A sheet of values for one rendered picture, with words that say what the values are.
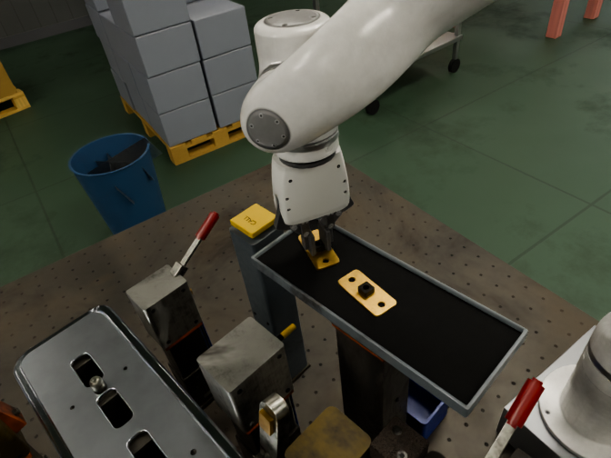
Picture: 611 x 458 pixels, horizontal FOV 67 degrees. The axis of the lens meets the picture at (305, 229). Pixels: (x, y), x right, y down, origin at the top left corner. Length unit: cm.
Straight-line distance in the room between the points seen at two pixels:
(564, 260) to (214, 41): 234
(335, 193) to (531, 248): 194
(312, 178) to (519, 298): 82
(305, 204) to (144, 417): 41
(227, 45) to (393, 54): 280
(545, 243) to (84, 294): 204
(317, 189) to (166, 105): 260
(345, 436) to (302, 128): 38
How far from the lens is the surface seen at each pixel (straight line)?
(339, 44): 43
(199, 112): 326
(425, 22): 47
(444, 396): 57
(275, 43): 51
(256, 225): 78
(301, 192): 61
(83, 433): 83
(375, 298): 64
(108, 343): 91
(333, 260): 69
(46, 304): 154
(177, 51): 310
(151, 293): 87
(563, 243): 258
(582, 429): 99
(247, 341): 68
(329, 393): 109
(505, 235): 254
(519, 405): 60
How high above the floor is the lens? 165
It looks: 41 degrees down
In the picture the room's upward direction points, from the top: 8 degrees counter-clockwise
